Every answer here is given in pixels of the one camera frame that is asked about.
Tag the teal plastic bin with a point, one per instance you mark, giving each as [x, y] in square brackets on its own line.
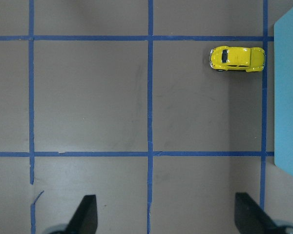
[283, 92]

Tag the yellow beetle toy car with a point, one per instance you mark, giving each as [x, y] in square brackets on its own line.
[226, 58]

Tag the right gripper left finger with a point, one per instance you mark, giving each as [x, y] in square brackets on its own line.
[85, 218]

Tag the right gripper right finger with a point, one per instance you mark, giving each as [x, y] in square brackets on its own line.
[249, 218]

